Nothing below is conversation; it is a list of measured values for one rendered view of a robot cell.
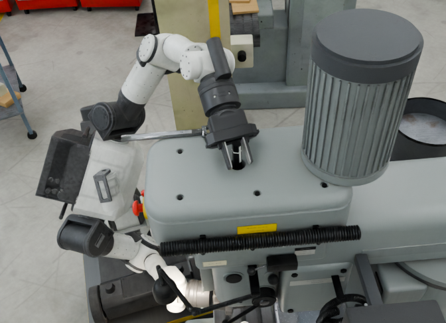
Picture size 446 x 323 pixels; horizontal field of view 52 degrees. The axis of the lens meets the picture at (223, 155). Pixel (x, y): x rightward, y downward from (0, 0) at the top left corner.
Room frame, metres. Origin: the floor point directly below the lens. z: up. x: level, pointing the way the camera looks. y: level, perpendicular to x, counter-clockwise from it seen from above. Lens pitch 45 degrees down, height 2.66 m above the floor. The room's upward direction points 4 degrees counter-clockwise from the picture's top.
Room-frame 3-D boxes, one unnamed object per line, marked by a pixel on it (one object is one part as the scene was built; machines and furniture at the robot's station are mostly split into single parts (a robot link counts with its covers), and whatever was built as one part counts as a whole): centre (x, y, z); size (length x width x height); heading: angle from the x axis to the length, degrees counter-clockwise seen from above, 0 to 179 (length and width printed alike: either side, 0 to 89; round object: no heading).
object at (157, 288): (0.67, 0.20, 1.46); 0.07 x 0.07 x 0.06
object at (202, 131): (0.85, 0.13, 1.89); 0.24 x 0.04 x 0.01; 91
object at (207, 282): (0.73, 0.08, 1.45); 0.04 x 0.04 x 0.21; 1
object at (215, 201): (0.74, -0.05, 1.81); 0.47 x 0.26 x 0.16; 91
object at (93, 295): (1.14, 0.70, 0.50); 0.20 x 0.05 x 0.20; 13
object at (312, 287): (0.74, -0.23, 1.47); 0.24 x 0.19 x 0.26; 1
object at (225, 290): (0.73, -0.04, 1.47); 0.21 x 0.19 x 0.32; 1
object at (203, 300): (0.75, 0.06, 1.24); 0.13 x 0.12 x 0.10; 170
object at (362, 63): (0.74, -0.28, 2.05); 0.20 x 0.20 x 0.32
